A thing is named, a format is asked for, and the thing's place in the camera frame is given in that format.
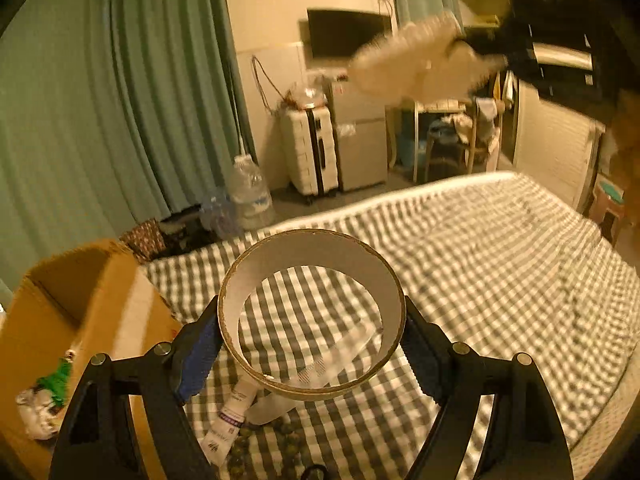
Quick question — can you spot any wooden chair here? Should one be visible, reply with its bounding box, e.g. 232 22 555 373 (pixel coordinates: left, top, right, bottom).
425 100 503 181

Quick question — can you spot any green sachet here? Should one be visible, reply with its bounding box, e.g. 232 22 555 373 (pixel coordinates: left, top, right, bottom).
37 357 76 403

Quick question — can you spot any large clear water bottle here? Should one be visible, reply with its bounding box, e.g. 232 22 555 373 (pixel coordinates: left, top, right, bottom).
231 155 276 231

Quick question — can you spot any white tape roll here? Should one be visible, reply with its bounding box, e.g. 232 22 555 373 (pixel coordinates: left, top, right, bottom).
217 229 407 402

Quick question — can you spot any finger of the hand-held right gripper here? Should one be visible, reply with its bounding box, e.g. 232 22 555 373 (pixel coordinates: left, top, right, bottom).
450 30 511 58

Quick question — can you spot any printed white plastic packet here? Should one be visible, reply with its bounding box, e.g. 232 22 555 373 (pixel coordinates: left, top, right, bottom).
15 385 66 441

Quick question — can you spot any white suitcase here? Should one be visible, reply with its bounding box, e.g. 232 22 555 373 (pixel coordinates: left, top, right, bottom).
280 102 341 206

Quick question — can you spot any brown cardboard box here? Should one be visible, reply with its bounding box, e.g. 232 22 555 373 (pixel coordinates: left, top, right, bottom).
0 239 183 480

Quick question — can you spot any grey checked bed sheet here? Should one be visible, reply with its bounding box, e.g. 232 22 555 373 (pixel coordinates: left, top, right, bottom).
142 175 640 480

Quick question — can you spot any white ointment tube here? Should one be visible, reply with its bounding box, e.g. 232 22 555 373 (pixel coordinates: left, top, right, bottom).
200 377 258 463

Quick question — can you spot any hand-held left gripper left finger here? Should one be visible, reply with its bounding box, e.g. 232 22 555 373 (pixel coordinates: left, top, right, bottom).
47 296 223 480

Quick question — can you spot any black wall television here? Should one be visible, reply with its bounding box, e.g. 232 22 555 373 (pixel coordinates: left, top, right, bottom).
306 7 393 60

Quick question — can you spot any clear plastic bag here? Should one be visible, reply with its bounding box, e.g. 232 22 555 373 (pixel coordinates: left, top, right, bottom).
287 72 328 108

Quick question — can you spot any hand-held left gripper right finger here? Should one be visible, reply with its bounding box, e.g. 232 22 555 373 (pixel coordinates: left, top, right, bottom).
400 295 576 480

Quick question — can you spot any dark bead bracelet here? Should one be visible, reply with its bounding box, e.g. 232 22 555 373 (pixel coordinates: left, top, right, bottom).
227 412 311 476

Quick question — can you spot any clear plastic strip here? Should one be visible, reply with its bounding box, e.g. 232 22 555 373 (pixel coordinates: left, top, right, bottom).
247 322 385 427

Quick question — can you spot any small wooden stool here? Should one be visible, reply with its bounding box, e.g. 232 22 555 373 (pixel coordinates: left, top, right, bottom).
585 175 631 248

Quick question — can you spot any wall cable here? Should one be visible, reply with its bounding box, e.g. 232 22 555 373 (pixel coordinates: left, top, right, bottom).
250 54 291 111

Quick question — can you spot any grey mini fridge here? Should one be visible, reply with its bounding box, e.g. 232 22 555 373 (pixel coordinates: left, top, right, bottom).
325 77 391 193

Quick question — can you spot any cream dressing table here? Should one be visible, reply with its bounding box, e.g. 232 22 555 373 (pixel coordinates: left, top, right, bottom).
385 95 501 183

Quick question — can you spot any small clear water bottle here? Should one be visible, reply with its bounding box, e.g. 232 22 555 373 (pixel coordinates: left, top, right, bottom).
200 187 243 241

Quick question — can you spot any white plastic bag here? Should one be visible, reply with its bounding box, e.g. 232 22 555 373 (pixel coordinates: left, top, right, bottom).
347 10 511 102

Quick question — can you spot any white louvred wardrobe door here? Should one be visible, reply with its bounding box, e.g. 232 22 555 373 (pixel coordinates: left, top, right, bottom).
512 80 608 213

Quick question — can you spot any black bag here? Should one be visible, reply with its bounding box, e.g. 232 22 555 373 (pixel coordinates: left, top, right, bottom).
157 207 216 256

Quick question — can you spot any patterned brown bag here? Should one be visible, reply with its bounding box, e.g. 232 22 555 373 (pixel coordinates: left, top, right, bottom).
120 217 166 263

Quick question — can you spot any wide green curtain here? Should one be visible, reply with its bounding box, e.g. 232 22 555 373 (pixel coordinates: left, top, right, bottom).
0 0 258 281

